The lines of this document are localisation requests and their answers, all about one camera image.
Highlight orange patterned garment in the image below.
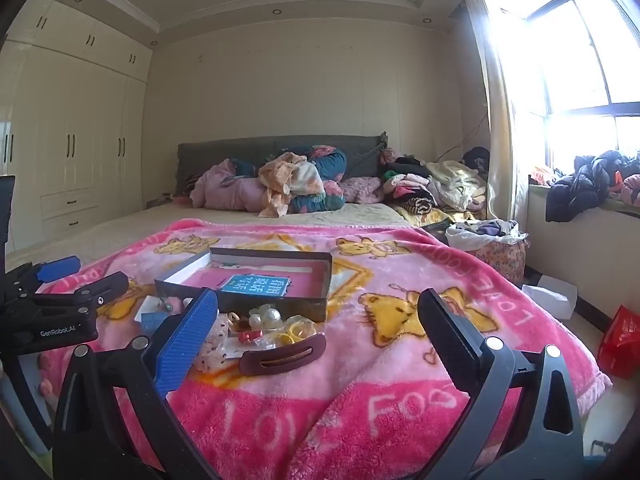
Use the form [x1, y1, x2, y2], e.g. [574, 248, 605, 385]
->
[607, 170, 640, 216]

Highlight cream wardrobe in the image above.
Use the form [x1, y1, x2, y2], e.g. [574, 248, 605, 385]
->
[0, 0, 153, 253]

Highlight white box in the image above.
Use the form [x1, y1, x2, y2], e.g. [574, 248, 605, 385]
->
[520, 275, 578, 321]

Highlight pink fuzzy garment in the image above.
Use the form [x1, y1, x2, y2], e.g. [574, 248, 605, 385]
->
[325, 176, 386, 206]

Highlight bag of yellow hair ties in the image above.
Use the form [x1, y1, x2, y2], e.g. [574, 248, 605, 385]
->
[252, 314, 326, 351]

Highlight pile of clothes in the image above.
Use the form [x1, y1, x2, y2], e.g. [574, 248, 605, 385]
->
[380, 147, 493, 226]

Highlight blue card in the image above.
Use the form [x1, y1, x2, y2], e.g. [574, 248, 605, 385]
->
[140, 311, 168, 338]

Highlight grey cardboard box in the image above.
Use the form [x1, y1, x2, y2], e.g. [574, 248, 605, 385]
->
[154, 246, 333, 322]

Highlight dark red hair claw clip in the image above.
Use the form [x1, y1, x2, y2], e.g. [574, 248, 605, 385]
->
[237, 334, 327, 377]

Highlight pink quilted garment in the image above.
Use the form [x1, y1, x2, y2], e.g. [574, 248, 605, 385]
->
[189, 158, 281, 211]

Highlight clear bag with yellow item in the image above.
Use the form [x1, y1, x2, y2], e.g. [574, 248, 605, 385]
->
[192, 317, 236, 373]

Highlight black puffer jacket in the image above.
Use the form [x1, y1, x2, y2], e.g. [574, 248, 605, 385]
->
[545, 150, 636, 223]

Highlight teal floral quilt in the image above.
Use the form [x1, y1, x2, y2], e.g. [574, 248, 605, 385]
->
[227, 145, 348, 213]

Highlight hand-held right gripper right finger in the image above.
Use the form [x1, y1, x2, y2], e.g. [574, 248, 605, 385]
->
[417, 287, 586, 480]

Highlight clear bag with screws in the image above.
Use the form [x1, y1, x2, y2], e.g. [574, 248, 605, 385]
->
[134, 294, 201, 323]

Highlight red plastic bag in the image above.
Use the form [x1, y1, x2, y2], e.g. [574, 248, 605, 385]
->
[596, 305, 640, 380]

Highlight beige curtain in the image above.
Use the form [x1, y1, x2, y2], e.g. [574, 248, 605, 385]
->
[452, 0, 531, 226]

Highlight pink book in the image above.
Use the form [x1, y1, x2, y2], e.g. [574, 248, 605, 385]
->
[197, 264, 323, 300]

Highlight dark grey headboard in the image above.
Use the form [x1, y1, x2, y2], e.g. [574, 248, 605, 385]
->
[175, 132, 388, 196]

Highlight peach patterned cloth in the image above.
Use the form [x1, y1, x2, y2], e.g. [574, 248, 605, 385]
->
[257, 152, 326, 218]

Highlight window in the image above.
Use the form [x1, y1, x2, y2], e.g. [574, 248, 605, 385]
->
[480, 0, 640, 176]

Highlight dark wall cable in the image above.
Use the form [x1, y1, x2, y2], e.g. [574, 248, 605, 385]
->
[435, 110, 493, 161]

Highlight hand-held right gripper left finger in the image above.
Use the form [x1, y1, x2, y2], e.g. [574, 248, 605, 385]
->
[52, 287, 221, 480]

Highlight pearl hair accessory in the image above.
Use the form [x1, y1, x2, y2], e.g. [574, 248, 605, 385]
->
[247, 305, 283, 332]

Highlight pink printed blanket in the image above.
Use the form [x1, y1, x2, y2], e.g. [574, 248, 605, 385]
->
[37, 217, 613, 480]

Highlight floral basket with clothes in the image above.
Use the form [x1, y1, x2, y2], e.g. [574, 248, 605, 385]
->
[445, 220, 530, 286]

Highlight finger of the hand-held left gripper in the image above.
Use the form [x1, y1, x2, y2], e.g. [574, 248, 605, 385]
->
[5, 256, 82, 297]
[15, 271, 130, 318]

